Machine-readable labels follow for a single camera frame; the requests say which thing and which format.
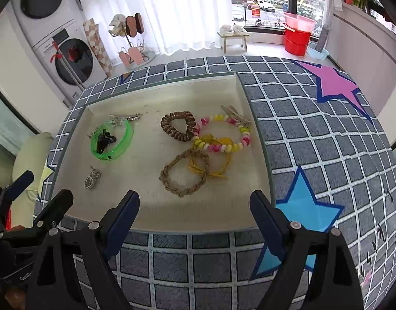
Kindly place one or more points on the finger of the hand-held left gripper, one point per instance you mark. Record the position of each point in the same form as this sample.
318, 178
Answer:
60, 203
22, 182

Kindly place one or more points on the beige hair clip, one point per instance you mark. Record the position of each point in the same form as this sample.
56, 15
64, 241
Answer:
235, 114

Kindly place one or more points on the pink slippers pair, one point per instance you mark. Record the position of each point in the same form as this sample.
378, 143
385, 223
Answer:
133, 56

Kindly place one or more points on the grey washboard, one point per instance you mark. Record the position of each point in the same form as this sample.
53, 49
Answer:
322, 40

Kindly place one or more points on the silver metal hair clip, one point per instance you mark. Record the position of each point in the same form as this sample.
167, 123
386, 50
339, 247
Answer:
133, 117

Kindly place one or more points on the rolled checkered mat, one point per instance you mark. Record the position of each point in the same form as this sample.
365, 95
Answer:
97, 45

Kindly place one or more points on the pink plastic basin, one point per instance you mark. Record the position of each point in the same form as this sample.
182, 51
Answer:
299, 22

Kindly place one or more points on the black hair claw clip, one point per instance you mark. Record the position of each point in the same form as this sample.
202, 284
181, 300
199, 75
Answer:
104, 139

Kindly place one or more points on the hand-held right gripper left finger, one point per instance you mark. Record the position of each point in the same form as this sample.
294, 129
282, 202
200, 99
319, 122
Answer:
120, 226

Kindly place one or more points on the silver heart pendant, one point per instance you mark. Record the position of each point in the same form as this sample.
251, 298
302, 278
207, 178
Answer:
92, 179

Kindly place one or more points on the white shoe on rack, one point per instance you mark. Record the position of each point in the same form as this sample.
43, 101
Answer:
116, 24

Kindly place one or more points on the metal shoe rack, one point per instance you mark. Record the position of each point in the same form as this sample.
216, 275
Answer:
143, 51

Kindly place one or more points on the green translucent bangle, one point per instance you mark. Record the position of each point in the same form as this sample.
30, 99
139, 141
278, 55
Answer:
127, 137

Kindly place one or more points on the white sheer curtain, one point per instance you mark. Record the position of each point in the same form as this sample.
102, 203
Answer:
169, 9

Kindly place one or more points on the white washing machine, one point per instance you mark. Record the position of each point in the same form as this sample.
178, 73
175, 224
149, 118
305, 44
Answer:
78, 61

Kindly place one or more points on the small wooden stool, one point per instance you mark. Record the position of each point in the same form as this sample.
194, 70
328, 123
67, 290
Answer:
232, 38

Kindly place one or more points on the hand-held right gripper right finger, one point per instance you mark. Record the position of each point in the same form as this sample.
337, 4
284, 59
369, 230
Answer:
266, 222

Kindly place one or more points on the red white mop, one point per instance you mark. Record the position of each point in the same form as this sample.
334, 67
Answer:
60, 58

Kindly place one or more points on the beige shallow tray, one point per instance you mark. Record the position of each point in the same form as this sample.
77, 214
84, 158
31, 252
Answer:
146, 206

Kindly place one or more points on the white window cabinet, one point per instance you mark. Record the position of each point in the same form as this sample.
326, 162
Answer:
362, 48

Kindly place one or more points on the light blue basin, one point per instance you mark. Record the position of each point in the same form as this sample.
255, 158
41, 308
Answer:
317, 55

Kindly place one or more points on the brown slippers pair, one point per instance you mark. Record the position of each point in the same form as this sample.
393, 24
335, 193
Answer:
133, 24

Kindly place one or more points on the red plastic bucket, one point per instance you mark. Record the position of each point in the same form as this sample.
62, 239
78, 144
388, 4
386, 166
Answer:
296, 43

